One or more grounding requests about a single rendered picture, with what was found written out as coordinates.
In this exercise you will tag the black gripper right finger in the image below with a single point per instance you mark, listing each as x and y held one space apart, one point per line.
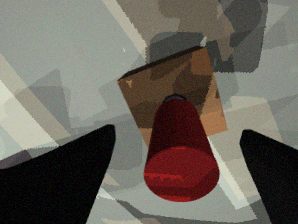
274 168

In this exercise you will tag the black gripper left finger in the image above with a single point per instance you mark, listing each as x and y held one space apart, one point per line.
58 187

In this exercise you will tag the brown square block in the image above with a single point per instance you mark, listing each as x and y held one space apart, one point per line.
188 74

